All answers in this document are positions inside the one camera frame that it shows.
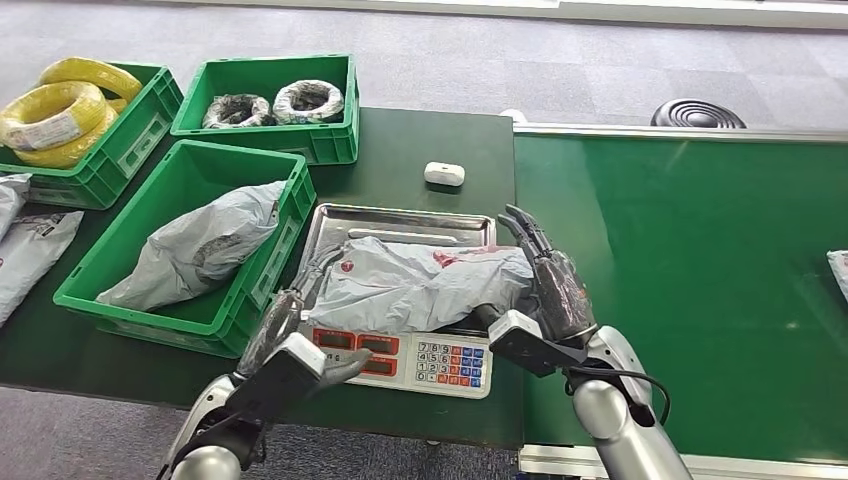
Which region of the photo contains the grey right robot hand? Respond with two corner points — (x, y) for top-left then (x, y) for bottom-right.
(471, 203), (601, 349)

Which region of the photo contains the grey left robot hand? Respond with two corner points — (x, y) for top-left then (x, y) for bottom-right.
(235, 245), (374, 390)

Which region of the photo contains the white package with red print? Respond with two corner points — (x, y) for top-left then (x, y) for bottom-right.
(307, 236), (537, 336)

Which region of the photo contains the green crate with grey package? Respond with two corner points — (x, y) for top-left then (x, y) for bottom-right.
(52, 138), (319, 360)

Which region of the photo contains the grey plastic mailer package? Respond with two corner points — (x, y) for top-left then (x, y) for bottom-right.
(95, 179), (290, 313)
(0, 172), (34, 244)
(0, 209), (86, 328)
(825, 248), (848, 306)

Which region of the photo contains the green conveyor belt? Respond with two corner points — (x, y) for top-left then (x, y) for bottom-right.
(513, 132), (848, 462)

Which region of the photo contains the white electronic scale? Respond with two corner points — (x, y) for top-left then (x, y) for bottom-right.
(301, 317), (496, 401)

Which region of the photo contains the steel scale tray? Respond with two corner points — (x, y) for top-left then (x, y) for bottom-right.
(298, 202), (498, 283)

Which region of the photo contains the small white case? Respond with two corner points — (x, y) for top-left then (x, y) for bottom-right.
(423, 160), (467, 189)

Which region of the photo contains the green crate with black coils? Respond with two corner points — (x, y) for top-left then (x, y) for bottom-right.
(170, 53), (361, 167)

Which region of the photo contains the black round ribbed disc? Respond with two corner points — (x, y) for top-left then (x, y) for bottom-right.
(649, 98), (749, 130)

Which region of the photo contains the green crate with yellow coils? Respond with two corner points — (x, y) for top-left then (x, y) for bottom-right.
(0, 61), (185, 212)

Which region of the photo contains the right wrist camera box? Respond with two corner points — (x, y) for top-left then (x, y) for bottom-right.
(488, 309), (591, 380)

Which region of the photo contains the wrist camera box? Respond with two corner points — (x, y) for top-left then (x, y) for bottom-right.
(488, 309), (591, 380)
(227, 332), (328, 427)

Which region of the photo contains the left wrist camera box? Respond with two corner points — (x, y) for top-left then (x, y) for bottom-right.
(227, 332), (328, 427)

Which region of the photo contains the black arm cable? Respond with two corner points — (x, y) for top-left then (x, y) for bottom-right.
(563, 366), (672, 429)

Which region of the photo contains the black wrapped wire coil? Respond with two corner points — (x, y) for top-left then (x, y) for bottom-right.
(200, 93), (277, 131)
(271, 79), (346, 127)

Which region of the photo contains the yellow cable coil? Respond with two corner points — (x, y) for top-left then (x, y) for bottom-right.
(37, 56), (145, 105)
(11, 97), (131, 171)
(0, 80), (109, 152)

